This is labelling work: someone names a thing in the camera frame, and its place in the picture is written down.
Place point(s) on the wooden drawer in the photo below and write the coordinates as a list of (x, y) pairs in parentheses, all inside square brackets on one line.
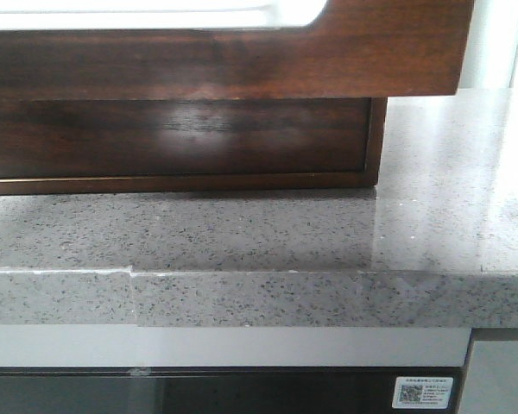
[(354, 49), (48, 139)]

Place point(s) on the dark wooden drawer cabinet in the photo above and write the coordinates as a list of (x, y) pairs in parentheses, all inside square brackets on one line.
[(366, 176)]

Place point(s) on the white QR code sticker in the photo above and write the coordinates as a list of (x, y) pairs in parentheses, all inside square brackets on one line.
[(422, 393)]

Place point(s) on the white curtain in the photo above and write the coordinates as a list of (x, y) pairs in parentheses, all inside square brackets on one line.
[(491, 56)]

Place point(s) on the white under-counter panel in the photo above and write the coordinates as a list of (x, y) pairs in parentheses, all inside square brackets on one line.
[(124, 345)]

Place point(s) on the grey cabinet door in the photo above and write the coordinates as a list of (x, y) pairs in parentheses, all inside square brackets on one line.
[(491, 381)]

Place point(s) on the black glass oven door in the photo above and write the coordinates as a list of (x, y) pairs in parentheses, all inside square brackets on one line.
[(211, 390)]

